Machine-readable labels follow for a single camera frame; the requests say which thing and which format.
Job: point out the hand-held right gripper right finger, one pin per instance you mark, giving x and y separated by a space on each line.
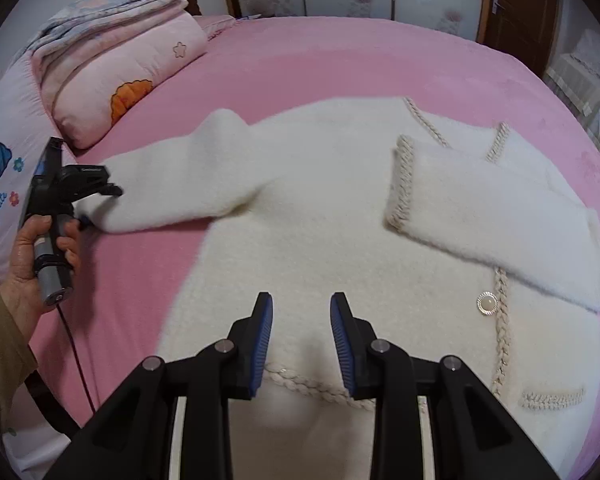
341 340

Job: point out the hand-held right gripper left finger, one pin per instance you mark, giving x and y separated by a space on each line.
264 340

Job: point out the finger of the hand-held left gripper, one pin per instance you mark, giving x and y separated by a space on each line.
83 220
112 190

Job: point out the white fluffy cardigan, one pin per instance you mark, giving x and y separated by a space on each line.
305 200

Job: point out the person's left hand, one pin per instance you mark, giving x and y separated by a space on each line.
22 280

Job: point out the lavender cartoon print pillow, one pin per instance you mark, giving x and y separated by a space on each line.
10 125

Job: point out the folded pink quilt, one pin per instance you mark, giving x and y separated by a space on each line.
130 70

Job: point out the folded floral blanket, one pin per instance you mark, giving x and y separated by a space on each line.
110 7

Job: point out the ruffled pink pillow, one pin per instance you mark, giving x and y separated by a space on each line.
217 25

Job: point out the dark wooden headboard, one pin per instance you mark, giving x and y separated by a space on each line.
192 0

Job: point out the pink bed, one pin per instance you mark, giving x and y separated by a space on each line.
330 60

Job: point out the lace covered furniture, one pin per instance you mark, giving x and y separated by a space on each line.
585 75

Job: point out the brown wooden door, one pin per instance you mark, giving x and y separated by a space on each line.
525 5

